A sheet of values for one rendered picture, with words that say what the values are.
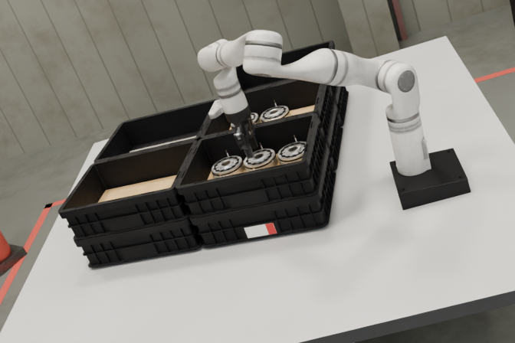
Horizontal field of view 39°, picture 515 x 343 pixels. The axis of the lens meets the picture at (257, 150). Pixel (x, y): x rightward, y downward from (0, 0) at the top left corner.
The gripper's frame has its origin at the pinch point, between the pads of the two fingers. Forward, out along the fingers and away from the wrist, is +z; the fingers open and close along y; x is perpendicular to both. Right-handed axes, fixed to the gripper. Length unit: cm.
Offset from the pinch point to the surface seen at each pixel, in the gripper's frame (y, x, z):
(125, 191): 4.8, 49.0, 8.4
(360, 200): -5.9, -28.5, 21.0
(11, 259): 103, 194, 88
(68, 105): 264, 220, 65
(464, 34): 280, -63, 90
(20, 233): 136, 208, 92
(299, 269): -34.6, -13.3, 21.2
